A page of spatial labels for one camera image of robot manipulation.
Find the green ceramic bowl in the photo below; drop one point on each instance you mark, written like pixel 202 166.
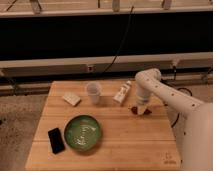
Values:
pixel 82 133

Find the clear plastic cup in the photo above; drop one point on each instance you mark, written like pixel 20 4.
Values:
pixel 93 90

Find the white plastic bottle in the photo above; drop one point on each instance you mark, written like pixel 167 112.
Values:
pixel 122 93

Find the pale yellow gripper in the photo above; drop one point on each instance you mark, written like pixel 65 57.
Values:
pixel 141 109

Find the black smartphone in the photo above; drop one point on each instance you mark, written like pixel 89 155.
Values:
pixel 56 141

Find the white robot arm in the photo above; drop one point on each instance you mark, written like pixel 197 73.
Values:
pixel 197 154

